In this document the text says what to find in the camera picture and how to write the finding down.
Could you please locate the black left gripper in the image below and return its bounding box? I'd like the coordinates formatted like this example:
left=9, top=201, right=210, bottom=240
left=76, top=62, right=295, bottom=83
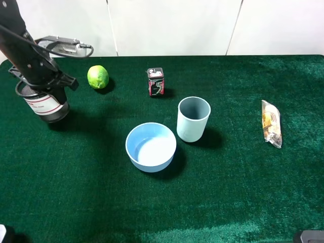
left=8, top=48, right=79, bottom=104

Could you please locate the black mesh pen holder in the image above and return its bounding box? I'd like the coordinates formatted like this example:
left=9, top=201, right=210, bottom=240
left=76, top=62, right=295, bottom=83
left=15, top=81, right=70, bottom=124

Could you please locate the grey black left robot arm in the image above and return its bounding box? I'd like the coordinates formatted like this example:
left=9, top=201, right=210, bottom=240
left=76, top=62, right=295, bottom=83
left=1, top=1, right=78, bottom=105

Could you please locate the black white object bottom left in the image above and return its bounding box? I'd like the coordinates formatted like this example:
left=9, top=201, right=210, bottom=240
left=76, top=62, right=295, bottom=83
left=0, top=224, right=15, bottom=243

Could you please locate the green lime fruit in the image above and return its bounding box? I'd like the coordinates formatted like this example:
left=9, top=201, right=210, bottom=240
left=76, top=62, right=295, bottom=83
left=87, top=65, right=109, bottom=89

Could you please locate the dark green felt mat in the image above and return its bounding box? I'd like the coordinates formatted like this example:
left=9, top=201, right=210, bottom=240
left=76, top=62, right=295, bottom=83
left=0, top=54, right=324, bottom=243

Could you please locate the black red gum box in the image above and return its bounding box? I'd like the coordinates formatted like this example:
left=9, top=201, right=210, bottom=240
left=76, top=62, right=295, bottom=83
left=147, top=67, right=165, bottom=97

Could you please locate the light blue plastic bowl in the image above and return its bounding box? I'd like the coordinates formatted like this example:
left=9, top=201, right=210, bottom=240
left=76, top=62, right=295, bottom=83
left=125, top=123, right=177, bottom=173

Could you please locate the pale blue-green plastic cup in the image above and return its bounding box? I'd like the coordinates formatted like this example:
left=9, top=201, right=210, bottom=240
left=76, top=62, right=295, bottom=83
left=177, top=96, right=211, bottom=143

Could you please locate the clear wrapped snack packet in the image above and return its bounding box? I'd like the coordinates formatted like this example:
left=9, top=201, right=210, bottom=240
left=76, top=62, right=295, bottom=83
left=261, top=100, right=282, bottom=148

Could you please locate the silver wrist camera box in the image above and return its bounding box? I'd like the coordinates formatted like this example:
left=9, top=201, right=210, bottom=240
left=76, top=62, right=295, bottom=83
left=35, top=35, right=87, bottom=57

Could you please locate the black camera cable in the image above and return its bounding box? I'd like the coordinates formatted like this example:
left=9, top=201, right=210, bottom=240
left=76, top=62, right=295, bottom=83
left=0, top=24, right=94, bottom=74

